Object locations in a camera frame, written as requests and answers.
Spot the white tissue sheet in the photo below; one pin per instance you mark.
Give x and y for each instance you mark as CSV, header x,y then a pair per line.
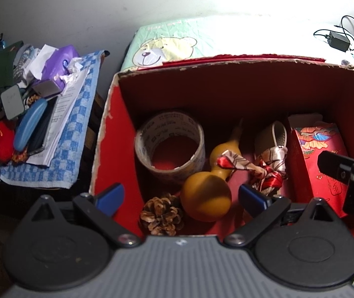
x,y
40,62

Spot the white paper sheets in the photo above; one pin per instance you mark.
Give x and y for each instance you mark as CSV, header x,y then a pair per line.
x,y
62,111

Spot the grey striped cloth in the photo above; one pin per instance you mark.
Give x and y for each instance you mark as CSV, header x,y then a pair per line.
x,y
25,60

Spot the blue checked towel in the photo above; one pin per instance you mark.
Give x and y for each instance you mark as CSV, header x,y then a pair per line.
x,y
71,124

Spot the grey square device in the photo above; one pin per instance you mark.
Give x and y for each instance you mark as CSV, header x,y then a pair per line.
x,y
12,102

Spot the dark side table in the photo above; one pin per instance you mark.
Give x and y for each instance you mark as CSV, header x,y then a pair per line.
x,y
91,149

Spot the crumpled white tissue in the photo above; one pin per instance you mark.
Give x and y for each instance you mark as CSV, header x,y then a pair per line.
x,y
74,70

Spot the brown pine cone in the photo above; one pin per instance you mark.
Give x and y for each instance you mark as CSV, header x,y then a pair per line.
x,y
161,215

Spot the purple tissue pack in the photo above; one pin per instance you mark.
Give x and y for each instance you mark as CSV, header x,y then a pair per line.
x,y
60,60

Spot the red white patterned scarf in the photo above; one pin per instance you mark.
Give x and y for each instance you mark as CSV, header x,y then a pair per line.
x,y
236,161

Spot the red patterned gift box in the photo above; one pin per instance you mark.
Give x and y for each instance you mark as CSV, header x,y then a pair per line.
x,y
313,139

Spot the orange gourd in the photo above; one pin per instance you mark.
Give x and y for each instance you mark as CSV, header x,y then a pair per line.
x,y
205,198

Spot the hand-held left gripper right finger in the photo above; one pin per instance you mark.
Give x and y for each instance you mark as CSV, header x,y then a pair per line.
x,y
253,198

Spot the black phone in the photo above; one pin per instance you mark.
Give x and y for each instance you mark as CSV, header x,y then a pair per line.
x,y
42,136

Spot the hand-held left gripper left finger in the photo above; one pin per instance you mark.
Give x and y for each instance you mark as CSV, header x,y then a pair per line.
x,y
110,198

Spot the clear tape roll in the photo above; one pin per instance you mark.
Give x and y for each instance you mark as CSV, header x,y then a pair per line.
x,y
177,172

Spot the red plush toy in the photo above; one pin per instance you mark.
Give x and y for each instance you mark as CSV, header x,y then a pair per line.
x,y
1,144

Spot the red cardboard box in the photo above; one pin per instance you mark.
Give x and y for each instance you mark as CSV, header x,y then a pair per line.
x,y
226,99

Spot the blue glasses case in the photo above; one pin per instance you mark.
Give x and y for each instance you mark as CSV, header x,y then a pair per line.
x,y
28,125

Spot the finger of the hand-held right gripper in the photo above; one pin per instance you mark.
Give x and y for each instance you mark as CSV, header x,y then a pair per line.
x,y
335,164

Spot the beige woven headband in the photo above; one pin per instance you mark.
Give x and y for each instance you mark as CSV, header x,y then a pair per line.
x,y
273,136

